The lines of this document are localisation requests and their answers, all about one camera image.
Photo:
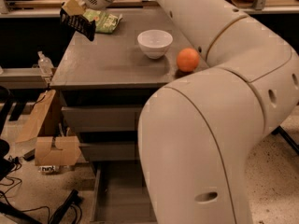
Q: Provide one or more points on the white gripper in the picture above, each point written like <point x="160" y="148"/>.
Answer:
<point x="76" y="7"/>

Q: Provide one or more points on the black rxbar chocolate bar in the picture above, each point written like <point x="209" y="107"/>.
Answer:
<point x="79" y="23"/>

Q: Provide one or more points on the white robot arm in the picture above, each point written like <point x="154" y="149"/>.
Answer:
<point x="196" y="132"/>

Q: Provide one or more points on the grey drawer cabinet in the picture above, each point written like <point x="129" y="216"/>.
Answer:
<point x="112" y="70"/>

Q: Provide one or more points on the grey top drawer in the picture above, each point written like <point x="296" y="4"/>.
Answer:
<point x="87" y="119"/>

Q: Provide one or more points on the grey drawer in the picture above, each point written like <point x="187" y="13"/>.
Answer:
<point x="110" y="151"/>
<point x="87" y="119"/>
<point x="121" y="195"/>

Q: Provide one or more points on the grey middle drawer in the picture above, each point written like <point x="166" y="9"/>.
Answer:
<point x="110" y="151"/>

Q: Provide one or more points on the grey bottom drawer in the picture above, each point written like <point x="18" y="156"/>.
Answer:
<point x="121" y="195"/>

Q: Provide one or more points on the green chip bag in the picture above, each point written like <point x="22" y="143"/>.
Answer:
<point x="105" y="23"/>

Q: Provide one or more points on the clear sanitizer bottle left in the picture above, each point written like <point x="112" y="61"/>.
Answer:
<point x="45" y="64"/>

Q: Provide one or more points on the white ceramic bowl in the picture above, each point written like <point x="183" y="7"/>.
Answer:
<point x="154" y="43"/>

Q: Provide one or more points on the black chair left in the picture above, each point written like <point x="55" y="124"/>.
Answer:
<point x="6" y="101"/>

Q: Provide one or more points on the orange fruit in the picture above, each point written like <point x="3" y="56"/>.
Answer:
<point x="187" y="60"/>

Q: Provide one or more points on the brown cardboard box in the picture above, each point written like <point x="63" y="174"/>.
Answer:
<point x="42" y="126"/>

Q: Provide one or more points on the black stand base left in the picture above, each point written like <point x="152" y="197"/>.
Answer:
<point x="72" y="199"/>

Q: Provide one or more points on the black stand leg right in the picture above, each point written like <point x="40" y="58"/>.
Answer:
<point x="287" y="138"/>

